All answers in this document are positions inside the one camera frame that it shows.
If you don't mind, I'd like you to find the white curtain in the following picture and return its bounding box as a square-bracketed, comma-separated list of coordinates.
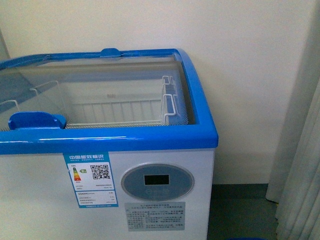
[265, 1, 320, 240]

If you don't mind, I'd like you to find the white wire freezer basket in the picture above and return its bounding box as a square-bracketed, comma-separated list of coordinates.
[30, 75, 179, 129]

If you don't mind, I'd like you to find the glass sliding freezer lid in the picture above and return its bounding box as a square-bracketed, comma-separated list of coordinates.
[0, 49, 194, 131]

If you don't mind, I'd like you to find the white chest freezer blue rim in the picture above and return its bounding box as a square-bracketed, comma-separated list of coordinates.
[0, 48, 219, 240]

